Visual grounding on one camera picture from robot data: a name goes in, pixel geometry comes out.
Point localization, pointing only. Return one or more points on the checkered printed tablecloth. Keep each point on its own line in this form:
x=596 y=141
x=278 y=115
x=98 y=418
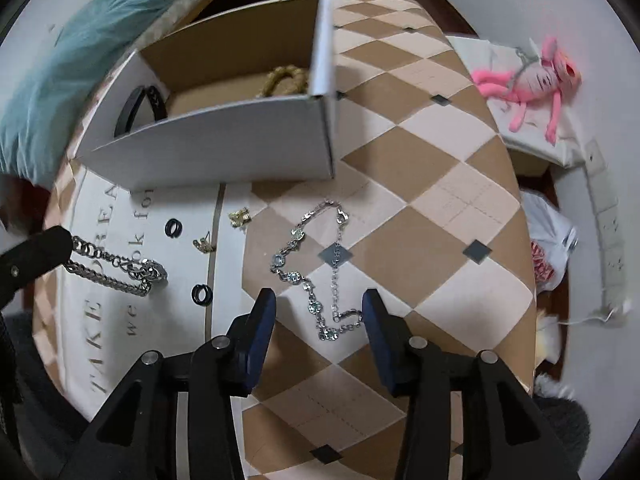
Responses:
x=400 y=185

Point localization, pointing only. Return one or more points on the grey fluffy rug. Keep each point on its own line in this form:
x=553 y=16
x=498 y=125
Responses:
x=565 y=420

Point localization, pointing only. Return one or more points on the pink plush toy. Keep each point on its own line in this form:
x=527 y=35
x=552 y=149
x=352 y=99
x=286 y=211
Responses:
x=530 y=80

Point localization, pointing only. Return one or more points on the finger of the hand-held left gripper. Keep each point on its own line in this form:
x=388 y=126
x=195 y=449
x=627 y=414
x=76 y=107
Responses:
x=30 y=260

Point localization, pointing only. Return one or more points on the small gold earring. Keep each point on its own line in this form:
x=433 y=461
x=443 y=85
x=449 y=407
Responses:
x=202 y=245

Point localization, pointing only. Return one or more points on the black hoop earring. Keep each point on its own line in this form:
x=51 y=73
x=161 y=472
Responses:
x=174 y=228
x=201 y=294

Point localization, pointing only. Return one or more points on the white cardboard box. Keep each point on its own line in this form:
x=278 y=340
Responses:
x=220 y=125

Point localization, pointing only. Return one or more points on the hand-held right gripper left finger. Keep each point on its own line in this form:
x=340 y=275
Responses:
x=262 y=330

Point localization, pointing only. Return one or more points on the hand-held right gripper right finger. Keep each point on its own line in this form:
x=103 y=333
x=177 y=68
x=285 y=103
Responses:
x=381 y=340

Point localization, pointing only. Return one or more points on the white plastic bag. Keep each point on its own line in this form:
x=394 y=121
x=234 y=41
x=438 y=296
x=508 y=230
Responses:
x=547 y=245

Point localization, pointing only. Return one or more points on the black bangle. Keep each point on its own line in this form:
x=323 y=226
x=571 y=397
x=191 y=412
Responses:
x=135 y=107

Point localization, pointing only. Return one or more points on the gold butterfly earring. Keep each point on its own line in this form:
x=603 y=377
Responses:
x=239 y=217

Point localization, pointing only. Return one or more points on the teal fluffy cushion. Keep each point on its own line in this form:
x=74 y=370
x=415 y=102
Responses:
x=70 y=55

